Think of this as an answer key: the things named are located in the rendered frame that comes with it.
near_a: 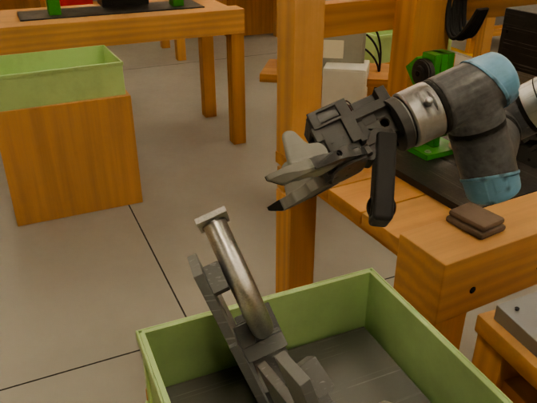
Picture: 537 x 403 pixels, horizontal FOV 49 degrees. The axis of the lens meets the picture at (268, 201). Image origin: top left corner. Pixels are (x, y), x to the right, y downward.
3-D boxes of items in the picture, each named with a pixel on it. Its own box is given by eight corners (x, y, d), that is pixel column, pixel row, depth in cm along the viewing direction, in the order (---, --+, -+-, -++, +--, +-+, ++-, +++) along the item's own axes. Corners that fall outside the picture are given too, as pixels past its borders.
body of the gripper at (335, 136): (299, 137, 79) (378, 101, 80) (328, 193, 77) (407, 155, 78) (301, 115, 72) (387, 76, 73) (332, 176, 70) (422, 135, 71)
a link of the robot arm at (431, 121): (437, 143, 78) (455, 120, 71) (407, 157, 78) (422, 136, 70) (410, 97, 80) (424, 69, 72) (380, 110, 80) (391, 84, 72)
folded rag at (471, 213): (506, 230, 125) (508, 218, 123) (480, 241, 121) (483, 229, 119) (469, 212, 132) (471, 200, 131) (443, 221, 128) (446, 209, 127)
